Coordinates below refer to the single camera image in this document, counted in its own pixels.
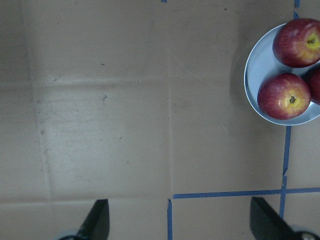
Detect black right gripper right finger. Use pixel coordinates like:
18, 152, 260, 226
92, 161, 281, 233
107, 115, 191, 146
249, 196, 320, 240

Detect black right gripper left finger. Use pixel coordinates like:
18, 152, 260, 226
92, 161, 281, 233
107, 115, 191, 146
76, 199, 110, 240

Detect red apple plate lower left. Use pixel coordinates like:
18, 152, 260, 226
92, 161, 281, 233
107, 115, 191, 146
257, 73, 311, 120

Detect red apple plate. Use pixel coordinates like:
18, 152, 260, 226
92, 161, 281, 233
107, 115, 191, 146
272, 18, 320, 68
257, 73, 311, 120
307, 67, 320, 105

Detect red apple plate right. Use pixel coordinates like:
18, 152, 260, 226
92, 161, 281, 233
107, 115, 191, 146
307, 67, 320, 105

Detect white plate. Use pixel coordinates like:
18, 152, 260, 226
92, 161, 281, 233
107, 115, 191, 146
243, 24, 320, 126

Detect red apple plate top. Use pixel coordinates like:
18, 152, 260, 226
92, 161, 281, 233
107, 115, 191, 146
272, 18, 320, 68

